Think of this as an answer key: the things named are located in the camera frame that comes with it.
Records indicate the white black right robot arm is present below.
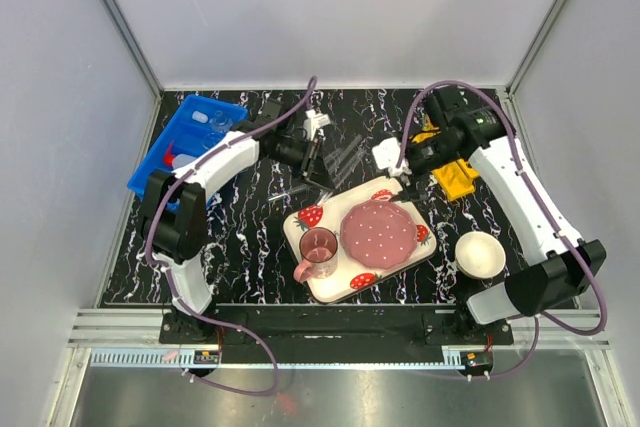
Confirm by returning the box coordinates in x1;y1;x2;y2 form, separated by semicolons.
378;81;608;344

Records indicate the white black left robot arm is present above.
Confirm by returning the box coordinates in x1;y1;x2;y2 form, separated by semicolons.
140;100;334;343

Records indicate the pink ghost pattern mug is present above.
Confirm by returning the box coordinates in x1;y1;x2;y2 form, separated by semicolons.
293;227;339;283

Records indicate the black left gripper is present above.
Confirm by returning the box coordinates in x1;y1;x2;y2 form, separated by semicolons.
269;135;336;192

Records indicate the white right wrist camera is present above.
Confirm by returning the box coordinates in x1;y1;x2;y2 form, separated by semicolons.
371;137;407;177

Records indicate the yellow test tube rack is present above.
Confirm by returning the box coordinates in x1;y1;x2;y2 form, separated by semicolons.
410;115;479;202

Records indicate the blue plastic compartment bin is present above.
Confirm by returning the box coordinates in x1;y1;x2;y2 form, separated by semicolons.
127;94;249;199

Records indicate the wash bottle with red cap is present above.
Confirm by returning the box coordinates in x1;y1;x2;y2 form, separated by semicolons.
162;141;196;170

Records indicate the cream ceramic bowl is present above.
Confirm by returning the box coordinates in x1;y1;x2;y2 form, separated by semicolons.
454;231;506;280

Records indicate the strawberry pattern white tray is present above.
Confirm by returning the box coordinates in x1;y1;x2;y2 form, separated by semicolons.
283;176;437;304

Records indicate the glass alcohol lamp white cap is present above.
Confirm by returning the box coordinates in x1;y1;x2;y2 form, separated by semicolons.
209;110;233;133

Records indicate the small clear glass beaker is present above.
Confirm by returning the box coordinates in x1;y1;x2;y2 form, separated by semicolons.
202;131;225;151

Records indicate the pink polka dot plate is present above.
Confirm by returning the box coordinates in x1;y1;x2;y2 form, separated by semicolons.
340;200;418;270

